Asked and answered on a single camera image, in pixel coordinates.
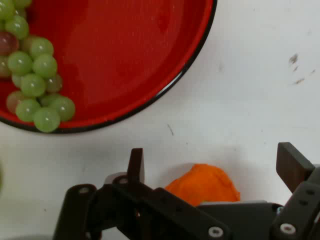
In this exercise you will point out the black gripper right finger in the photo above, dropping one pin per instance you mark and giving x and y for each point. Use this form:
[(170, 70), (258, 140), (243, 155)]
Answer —
[(291, 165)]

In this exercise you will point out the red round plate black rim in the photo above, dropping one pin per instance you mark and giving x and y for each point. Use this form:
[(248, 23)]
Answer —
[(120, 57)]

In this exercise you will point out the green grape bunch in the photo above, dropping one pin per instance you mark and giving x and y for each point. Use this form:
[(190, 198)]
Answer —
[(37, 75)]

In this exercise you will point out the small orange fruit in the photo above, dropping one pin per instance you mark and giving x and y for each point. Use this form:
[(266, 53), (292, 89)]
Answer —
[(207, 182)]

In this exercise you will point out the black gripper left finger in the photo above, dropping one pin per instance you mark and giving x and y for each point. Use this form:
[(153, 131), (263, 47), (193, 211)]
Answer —
[(136, 172)]

